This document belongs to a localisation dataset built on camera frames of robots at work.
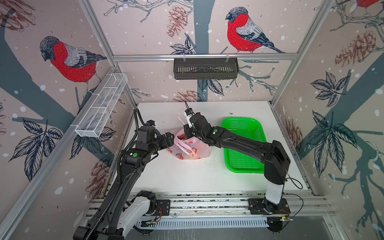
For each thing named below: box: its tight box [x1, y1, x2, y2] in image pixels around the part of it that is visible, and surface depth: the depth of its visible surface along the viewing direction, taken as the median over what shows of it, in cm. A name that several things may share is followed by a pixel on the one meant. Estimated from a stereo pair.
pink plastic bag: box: [167, 113, 212, 160], surface depth 83 cm
